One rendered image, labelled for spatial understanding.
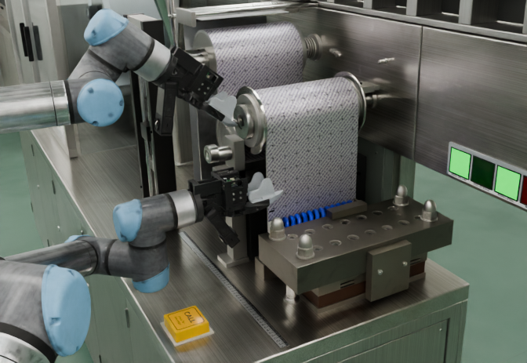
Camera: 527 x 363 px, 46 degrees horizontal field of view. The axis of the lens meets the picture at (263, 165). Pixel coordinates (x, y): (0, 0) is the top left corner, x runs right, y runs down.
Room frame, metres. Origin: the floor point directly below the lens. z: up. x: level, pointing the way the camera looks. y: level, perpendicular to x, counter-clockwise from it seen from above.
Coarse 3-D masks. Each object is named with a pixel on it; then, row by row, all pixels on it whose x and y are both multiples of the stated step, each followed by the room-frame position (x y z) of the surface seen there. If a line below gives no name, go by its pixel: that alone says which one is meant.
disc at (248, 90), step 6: (240, 90) 1.31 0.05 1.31; (246, 90) 1.28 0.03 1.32; (252, 90) 1.26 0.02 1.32; (252, 96) 1.26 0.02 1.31; (258, 96) 1.24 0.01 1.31; (258, 102) 1.23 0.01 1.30; (258, 108) 1.23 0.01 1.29; (264, 114) 1.22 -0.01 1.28; (264, 120) 1.21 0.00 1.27; (264, 126) 1.21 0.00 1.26; (264, 132) 1.21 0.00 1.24; (264, 138) 1.21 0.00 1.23; (258, 144) 1.24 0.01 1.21; (264, 144) 1.22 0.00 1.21; (252, 150) 1.27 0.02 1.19; (258, 150) 1.24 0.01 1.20
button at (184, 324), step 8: (176, 312) 1.05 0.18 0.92; (184, 312) 1.05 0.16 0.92; (192, 312) 1.04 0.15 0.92; (200, 312) 1.05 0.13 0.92; (168, 320) 1.02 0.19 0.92; (176, 320) 1.02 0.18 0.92; (184, 320) 1.02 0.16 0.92; (192, 320) 1.02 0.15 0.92; (200, 320) 1.02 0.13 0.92; (168, 328) 1.02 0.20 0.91; (176, 328) 0.99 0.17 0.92; (184, 328) 0.99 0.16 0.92; (192, 328) 1.00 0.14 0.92; (200, 328) 1.00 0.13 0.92; (208, 328) 1.01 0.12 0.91; (176, 336) 0.98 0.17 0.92; (184, 336) 0.99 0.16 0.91; (192, 336) 0.99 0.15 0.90
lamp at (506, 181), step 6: (498, 168) 1.07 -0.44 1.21; (498, 174) 1.07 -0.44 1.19; (504, 174) 1.06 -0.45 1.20; (510, 174) 1.05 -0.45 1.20; (516, 174) 1.04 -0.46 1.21; (498, 180) 1.07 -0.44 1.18; (504, 180) 1.06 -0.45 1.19; (510, 180) 1.05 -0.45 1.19; (516, 180) 1.03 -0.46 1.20; (498, 186) 1.07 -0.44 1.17; (504, 186) 1.06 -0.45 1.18; (510, 186) 1.04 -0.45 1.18; (516, 186) 1.03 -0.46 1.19; (504, 192) 1.05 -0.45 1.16; (510, 192) 1.04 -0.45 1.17; (516, 192) 1.03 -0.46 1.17; (516, 198) 1.03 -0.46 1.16
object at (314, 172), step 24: (288, 144) 1.25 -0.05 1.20; (312, 144) 1.28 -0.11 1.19; (336, 144) 1.31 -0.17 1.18; (288, 168) 1.25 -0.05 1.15; (312, 168) 1.28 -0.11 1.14; (336, 168) 1.31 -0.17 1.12; (288, 192) 1.25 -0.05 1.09; (312, 192) 1.28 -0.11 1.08; (336, 192) 1.31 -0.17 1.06; (288, 216) 1.25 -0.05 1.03
